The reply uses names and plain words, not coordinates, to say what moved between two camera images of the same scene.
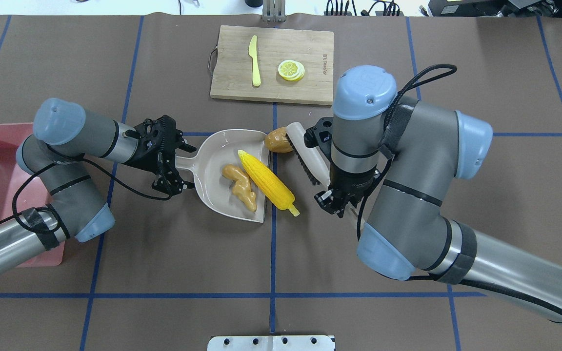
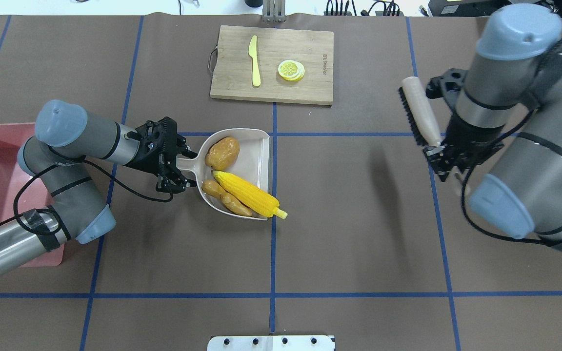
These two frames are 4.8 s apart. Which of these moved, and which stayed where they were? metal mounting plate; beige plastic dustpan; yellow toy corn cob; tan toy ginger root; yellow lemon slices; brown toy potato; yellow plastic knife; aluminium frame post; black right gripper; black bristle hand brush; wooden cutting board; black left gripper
Moved: black right gripper; tan toy ginger root; yellow toy corn cob; black bristle hand brush; brown toy potato
Stayed: wooden cutting board; yellow plastic knife; metal mounting plate; aluminium frame post; beige plastic dustpan; yellow lemon slices; black left gripper
